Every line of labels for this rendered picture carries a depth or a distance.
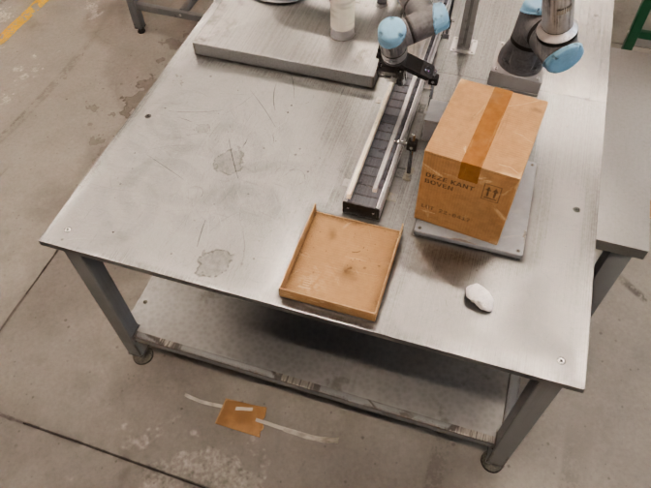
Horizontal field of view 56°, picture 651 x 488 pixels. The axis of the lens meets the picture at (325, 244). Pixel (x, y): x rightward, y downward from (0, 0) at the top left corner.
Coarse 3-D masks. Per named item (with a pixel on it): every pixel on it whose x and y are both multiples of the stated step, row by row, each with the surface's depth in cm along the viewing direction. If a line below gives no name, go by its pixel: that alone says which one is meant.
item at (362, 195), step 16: (448, 0) 235; (400, 96) 198; (384, 112) 193; (384, 128) 189; (400, 128) 189; (384, 144) 185; (368, 160) 181; (368, 176) 177; (384, 176) 177; (368, 192) 174
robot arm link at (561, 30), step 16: (544, 0) 167; (560, 0) 164; (544, 16) 171; (560, 16) 169; (544, 32) 176; (560, 32) 173; (576, 32) 175; (544, 48) 179; (560, 48) 176; (576, 48) 176; (544, 64) 182; (560, 64) 181
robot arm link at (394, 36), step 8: (392, 16) 161; (384, 24) 160; (392, 24) 160; (400, 24) 159; (384, 32) 160; (392, 32) 159; (400, 32) 159; (408, 32) 161; (384, 40) 160; (392, 40) 159; (400, 40) 160; (408, 40) 162; (384, 48) 165; (392, 48) 163; (400, 48) 165; (392, 56) 168; (400, 56) 170
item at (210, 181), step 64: (512, 0) 237; (576, 0) 236; (192, 64) 217; (448, 64) 215; (576, 64) 213; (128, 128) 199; (192, 128) 198; (256, 128) 197; (320, 128) 197; (576, 128) 195; (128, 192) 182; (192, 192) 182; (256, 192) 181; (320, 192) 181; (576, 192) 179; (128, 256) 169; (192, 256) 168; (256, 256) 168; (448, 256) 166; (576, 256) 166; (320, 320) 157; (384, 320) 155; (448, 320) 155; (512, 320) 154; (576, 320) 154; (576, 384) 144
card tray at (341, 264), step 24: (312, 216) 173; (336, 216) 175; (312, 240) 170; (336, 240) 170; (360, 240) 170; (384, 240) 169; (312, 264) 165; (336, 264) 165; (360, 264) 165; (384, 264) 165; (288, 288) 161; (312, 288) 161; (336, 288) 161; (360, 288) 160; (384, 288) 157; (360, 312) 153
